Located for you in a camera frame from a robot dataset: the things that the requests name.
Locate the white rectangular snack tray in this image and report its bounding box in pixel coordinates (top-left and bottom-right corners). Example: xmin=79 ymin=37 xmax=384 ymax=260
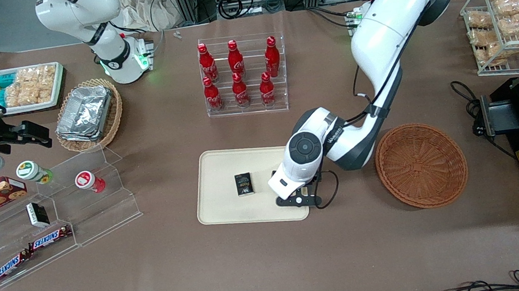
xmin=0 ymin=61 xmax=70 ymax=117

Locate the cream plastic tray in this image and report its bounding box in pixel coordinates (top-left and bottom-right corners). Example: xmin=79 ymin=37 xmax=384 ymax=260
xmin=191 ymin=141 xmax=311 ymax=232

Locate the oval tan wicker basket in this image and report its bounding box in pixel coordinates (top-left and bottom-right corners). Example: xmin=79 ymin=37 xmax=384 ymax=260
xmin=50 ymin=76 xmax=128 ymax=155

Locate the round brown wicker basket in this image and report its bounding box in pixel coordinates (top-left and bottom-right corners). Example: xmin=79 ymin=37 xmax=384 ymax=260
xmin=371 ymin=117 xmax=472 ymax=214

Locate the clear bag of puffed snacks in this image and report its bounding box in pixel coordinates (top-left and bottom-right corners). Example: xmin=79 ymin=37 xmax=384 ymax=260
xmin=22 ymin=81 xmax=56 ymax=106
xmin=2 ymin=82 xmax=25 ymax=108
xmin=15 ymin=65 xmax=59 ymax=87

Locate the green lidded snack cup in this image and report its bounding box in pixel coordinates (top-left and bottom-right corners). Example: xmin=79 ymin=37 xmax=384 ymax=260
xmin=15 ymin=158 xmax=54 ymax=187

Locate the aluminium foil container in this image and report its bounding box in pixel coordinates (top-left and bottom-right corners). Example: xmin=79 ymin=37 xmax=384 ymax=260
xmin=52 ymin=83 xmax=118 ymax=146

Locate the small black snack box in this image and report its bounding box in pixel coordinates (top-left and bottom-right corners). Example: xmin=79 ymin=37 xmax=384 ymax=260
xmin=234 ymin=172 xmax=255 ymax=198

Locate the red lidded snack cup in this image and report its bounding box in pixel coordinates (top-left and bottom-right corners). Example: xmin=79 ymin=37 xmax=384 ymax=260
xmin=74 ymin=169 xmax=106 ymax=196

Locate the black and white small box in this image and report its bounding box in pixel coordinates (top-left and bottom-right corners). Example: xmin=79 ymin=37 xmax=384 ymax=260
xmin=25 ymin=200 xmax=51 ymax=230

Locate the clear acrylic step display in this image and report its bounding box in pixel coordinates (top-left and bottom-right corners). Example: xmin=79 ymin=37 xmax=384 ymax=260
xmin=0 ymin=140 xmax=149 ymax=289

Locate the Snickers chocolate bar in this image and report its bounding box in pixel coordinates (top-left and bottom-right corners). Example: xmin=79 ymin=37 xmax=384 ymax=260
xmin=0 ymin=249 xmax=35 ymax=284
xmin=26 ymin=225 xmax=74 ymax=252

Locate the red cola bottle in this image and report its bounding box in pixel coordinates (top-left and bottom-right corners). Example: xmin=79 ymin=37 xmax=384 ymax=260
xmin=202 ymin=75 xmax=225 ymax=113
xmin=258 ymin=71 xmax=277 ymax=108
xmin=197 ymin=42 xmax=220 ymax=84
xmin=263 ymin=35 xmax=282 ymax=78
xmin=231 ymin=71 xmax=251 ymax=109
xmin=226 ymin=39 xmax=246 ymax=77

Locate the clear acrylic bottle rack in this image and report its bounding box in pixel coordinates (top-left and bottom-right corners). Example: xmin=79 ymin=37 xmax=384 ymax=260
xmin=197 ymin=30 xmax=292 ymax=119

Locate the white cloth bag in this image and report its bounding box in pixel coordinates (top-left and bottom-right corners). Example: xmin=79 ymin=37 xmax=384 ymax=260
xmin=117 ymin=0 xmax=185 ymax=35

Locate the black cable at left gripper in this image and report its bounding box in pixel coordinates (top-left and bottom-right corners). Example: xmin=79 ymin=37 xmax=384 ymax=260
xmin=311 ymin=169 xmax=342 ymax=210

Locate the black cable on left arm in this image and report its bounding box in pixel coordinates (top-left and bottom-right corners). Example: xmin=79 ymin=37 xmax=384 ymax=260
xmin=343 ymin=0 xmax=461 ymax=124

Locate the black power strip cable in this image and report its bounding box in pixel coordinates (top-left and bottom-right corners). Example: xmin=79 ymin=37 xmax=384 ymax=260
xmin=307 ymin=3 xmax=354 ymax=33

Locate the black machine power cable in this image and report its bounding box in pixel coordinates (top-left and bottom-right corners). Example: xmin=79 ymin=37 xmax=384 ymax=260
xmin=449 ymin=75 xmax=517 ymax=163

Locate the coiled black cable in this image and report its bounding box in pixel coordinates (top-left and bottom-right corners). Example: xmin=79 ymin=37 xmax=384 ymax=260
xmin=216 ymin=0 xmax=248 ymax=21

